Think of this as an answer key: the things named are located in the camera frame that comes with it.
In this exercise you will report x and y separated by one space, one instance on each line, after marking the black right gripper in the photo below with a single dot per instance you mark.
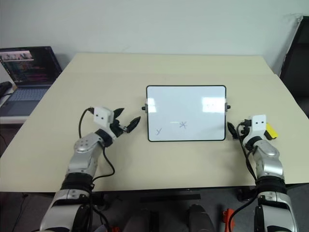
245 126

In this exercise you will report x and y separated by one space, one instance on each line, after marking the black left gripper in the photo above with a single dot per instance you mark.
117 130

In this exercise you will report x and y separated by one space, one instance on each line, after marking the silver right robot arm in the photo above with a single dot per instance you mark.
270 164

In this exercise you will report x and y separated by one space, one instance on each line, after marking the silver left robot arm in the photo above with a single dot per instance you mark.
84 149

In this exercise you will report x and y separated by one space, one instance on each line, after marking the yellow block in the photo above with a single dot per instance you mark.
271 131

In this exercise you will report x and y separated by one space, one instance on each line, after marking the black framed whiteboard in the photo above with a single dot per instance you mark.
186 113

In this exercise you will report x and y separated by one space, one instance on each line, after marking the black table caster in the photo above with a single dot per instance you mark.
245 194

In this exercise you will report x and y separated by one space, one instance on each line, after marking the orange plastic part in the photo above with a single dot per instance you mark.
114 229
228 217

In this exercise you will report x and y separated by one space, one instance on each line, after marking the black table crossbar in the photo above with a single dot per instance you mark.
170 198

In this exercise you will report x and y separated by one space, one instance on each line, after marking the dark rounded shape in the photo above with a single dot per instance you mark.
201 218

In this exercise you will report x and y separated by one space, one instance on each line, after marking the black chair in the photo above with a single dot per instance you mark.
297 62

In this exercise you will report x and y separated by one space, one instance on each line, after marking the open blue laptop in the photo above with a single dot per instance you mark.
26 79

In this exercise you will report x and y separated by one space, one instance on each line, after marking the black device beside laptop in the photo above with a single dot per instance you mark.
4 88

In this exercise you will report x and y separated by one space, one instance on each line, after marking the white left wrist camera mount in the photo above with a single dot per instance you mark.
102 115

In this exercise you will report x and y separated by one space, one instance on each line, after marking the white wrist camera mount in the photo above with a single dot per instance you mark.
102 115
257 125

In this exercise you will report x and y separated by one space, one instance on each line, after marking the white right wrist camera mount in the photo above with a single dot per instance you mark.
257 125

